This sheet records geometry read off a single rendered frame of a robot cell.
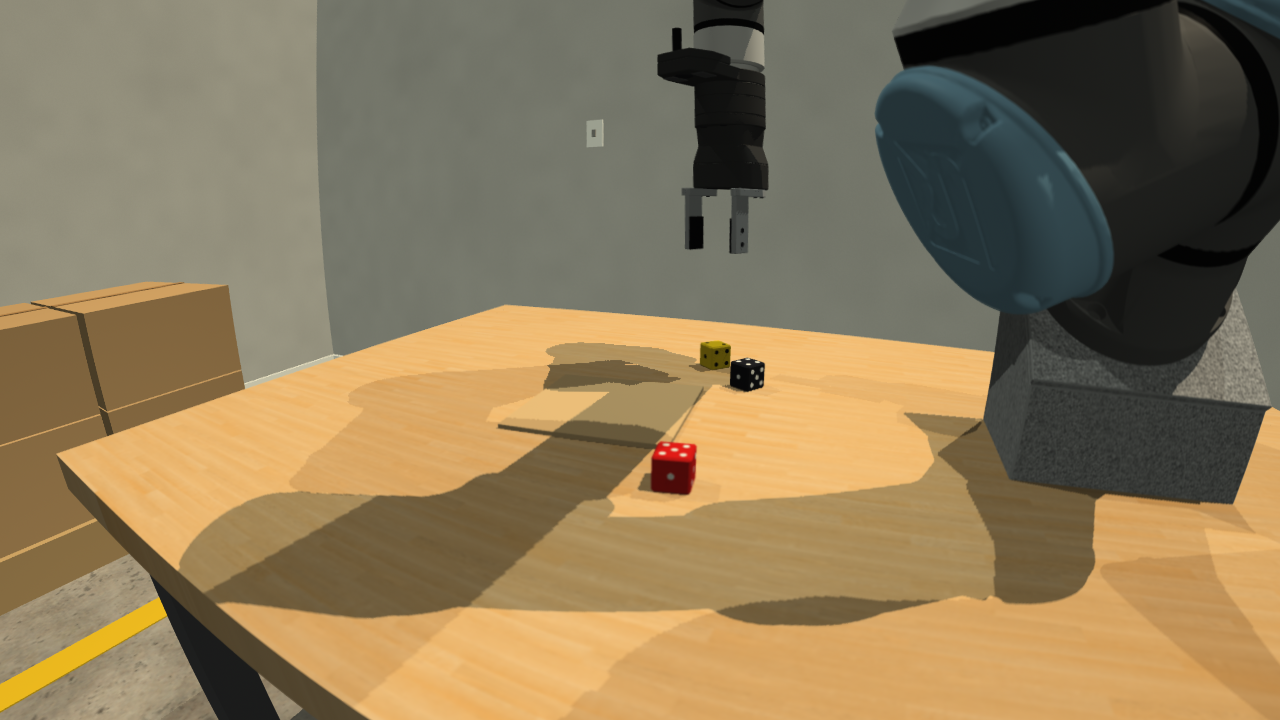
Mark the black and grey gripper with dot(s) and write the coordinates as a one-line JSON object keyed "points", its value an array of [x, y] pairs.
{"points": [[730, 114]]}

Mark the yellow die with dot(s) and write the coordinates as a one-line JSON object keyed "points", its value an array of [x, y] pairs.
{"points": [[715, 355]]}

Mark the red die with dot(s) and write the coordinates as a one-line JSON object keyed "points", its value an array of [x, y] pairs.
{"points": [[673, 467]]}

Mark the black die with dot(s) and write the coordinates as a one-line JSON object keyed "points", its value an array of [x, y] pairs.
{"points": [[747, 374]]}

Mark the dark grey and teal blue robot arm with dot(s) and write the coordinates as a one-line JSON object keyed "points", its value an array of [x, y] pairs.
{"points": [[1041, 151]]}

